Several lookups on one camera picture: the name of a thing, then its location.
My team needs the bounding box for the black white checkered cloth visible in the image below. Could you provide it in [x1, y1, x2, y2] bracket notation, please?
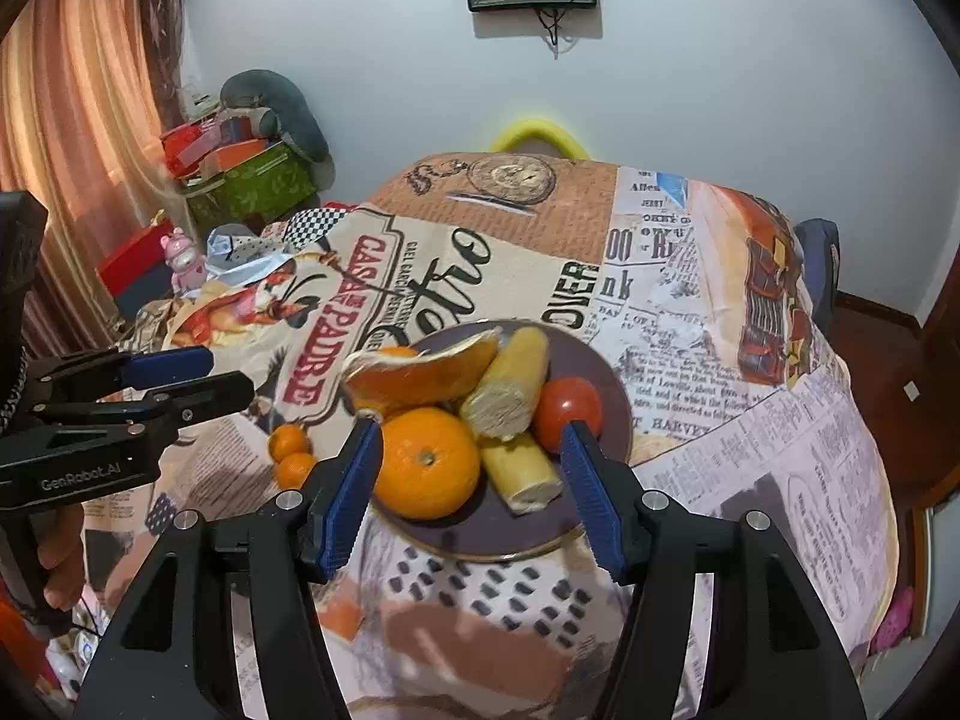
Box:
[283, 204, 353, 248]

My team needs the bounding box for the dark blue chair back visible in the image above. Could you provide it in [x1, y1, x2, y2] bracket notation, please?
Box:
[795, 217, 839, 335]

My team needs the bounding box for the small tangerine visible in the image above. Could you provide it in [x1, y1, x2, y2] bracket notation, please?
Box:
[268, 424, 311, 464]
[276, 452, 319, 491]

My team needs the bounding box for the pink cloth item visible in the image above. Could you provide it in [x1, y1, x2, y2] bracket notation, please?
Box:
[870, 589, 916, 650]

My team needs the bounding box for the orange slice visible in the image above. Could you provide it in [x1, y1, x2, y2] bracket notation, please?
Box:
[341, 328, 501, 413]

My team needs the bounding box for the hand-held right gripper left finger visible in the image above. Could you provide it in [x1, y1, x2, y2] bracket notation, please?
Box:
[71, 418, 385, 720]

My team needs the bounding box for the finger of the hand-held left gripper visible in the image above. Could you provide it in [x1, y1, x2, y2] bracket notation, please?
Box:
[30, 347, 215, 402]
[34, 371, 256, 440]

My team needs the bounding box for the white crumpled cloth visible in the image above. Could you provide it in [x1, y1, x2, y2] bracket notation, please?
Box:
[206, 223, 290, 286]

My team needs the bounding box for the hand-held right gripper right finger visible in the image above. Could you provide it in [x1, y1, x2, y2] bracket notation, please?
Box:
[561, 421, 867, 720]

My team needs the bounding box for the purple plate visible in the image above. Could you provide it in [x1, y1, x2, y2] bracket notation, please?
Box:
[360, 320, 635, 563]

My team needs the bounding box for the newspaper print tablecloth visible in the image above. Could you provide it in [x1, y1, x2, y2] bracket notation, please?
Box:
[82, 152, 901, 720]

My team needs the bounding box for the grey plush pillow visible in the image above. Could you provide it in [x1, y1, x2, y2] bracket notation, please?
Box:
[220, 70, 331, 164]

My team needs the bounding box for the person's left hand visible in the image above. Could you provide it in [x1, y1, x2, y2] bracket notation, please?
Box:
[39, 499, 87, 612]

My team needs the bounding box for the large orange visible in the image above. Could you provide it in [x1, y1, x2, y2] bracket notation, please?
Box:
[373, 406, 482, 520]

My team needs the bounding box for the pile of red gift boxes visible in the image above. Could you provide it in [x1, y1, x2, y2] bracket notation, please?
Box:
[160, 111, 282, 181]

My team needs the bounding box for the yellow chair back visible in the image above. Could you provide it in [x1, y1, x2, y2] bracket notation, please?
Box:
[489, 116, 590, 160]

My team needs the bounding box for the yellow corn piece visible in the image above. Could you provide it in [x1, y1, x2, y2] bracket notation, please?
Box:
[459, 326, 550, 442]
[478, 431, 563, 515]

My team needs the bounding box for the red tomato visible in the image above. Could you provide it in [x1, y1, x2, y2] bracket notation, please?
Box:
[534, 376, 605, 452]

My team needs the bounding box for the brown patterned curtain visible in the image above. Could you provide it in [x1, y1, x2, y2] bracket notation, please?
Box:
[142, 0, 203, 136]

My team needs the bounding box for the pink toy figure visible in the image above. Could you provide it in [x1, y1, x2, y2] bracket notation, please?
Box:
[160, 227, 207, 290]

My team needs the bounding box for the brown wooden door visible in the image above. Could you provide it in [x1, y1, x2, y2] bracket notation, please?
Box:
[921, 240, 960, 406]

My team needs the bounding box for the red box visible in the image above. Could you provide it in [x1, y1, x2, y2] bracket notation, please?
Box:
[97, 229, 177, 297]

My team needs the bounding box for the pink striped curtain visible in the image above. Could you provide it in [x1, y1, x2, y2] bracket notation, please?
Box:
[0, 0, 173, 361]

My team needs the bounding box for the green patterned box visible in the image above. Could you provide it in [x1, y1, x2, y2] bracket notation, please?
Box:
[184, 142, 316, 237]

